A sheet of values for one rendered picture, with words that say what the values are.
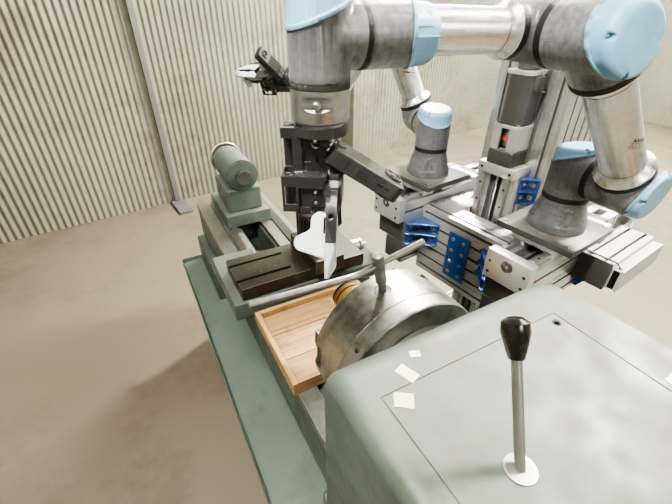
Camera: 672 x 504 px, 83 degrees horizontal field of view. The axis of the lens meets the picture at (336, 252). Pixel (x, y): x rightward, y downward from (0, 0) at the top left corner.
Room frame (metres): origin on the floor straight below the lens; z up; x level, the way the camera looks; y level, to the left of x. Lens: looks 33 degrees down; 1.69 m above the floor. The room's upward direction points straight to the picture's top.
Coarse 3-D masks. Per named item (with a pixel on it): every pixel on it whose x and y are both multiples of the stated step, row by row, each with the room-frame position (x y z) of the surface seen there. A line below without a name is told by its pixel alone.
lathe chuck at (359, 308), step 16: (400, 272) 0.62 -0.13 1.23; (368, 288) 0.57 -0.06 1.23; (400, 288) 0.57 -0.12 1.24; (416, 288) 0.57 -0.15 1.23; (432, 288) 0.58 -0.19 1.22; (352, 304) 0.55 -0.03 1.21; (368, 304) 0.54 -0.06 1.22; (384, 304) 0.53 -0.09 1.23; (336, 320) 0.54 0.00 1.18; (352, 320) 0.52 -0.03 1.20; (368, 320) 0.50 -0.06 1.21; (320, 336) 0.54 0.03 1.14; (336, 336) 0.51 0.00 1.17; (352, 336) 0.49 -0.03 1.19; (336, 352) 0.49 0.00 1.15; (320, 368) 0.52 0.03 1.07; (336, 368) 0.47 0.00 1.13
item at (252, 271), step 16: (256, 256) 1.08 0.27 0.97; (272, 256) 1.08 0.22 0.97; (288, 256) 1.08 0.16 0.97; (352, 256) 1.08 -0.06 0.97; (240, 272) 0.98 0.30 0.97; (256, 272) 0.98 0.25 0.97; (272, 272) 0.99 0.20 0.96; (288, 272) 0.98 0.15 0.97; (304, 272) 0.99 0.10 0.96; (240, 288) 0.90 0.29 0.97; (256, 288) 0.92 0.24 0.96; (272, 288) 0.94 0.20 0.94
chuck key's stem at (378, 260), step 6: (378, 252) 0.56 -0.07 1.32; (372, 258) 0.55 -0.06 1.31; (378, 258) 0.55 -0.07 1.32; (378, 264) 0.55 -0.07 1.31; (384, 264) 0.55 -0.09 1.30; (378, 270) 0.55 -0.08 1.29; (384, 270) 0.55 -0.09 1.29; (378, 276) 0.55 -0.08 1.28; (384, 276) 0.55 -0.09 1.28; (378, 282) 0.55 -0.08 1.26; (384, 282) 0.55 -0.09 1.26; (384, 288) 0.56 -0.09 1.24
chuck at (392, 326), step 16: (400, 304) 0.52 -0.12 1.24; (416, 304) 0.52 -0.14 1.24; (432, 304) 0.52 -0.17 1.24; (448, 304) 0.54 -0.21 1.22; (384, 320) 0.49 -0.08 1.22; (400, 320) 0.49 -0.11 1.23; (416, 320) 0.50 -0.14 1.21; (432, 320) 0.52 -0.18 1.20; (448, 320) 0.54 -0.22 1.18; (368, 336) 0.48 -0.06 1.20; (384, 336) 0.47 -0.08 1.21; (400, 336) 0.49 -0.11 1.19; (352, 352) 0.47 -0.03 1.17; (368, 352) 0.46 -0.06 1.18
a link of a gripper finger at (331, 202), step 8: (336, 192) 0.47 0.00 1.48; (328, 200) 0.46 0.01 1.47; (336, 200) 0.46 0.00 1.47; (328, 208) 0.45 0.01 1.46; (336, 208) 0.45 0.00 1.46; (328, 216) 0.45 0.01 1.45; (336, 216) 0.45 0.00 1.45; (328, 224) 0.45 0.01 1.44; (336, 224) 0.45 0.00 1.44; (328, 232) 0.45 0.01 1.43; (328, 240) 0.44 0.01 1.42
